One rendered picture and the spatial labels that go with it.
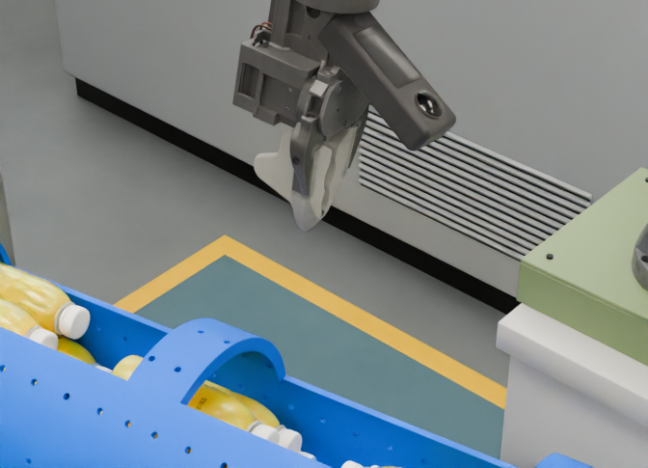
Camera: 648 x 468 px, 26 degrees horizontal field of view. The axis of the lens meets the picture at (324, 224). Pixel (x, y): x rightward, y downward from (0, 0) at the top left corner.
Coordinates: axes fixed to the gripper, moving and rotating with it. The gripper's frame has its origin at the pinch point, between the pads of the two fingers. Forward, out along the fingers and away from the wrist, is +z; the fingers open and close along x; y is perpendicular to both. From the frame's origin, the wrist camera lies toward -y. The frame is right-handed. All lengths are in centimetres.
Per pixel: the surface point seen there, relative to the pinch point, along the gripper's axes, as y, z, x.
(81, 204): 162, 144, -172
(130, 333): 36, 44, -26
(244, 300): 100, 140, -162
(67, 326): 41, 43, -20
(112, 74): 182, 124, -206
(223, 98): 138, 111, -198
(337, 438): 7, 44, -27
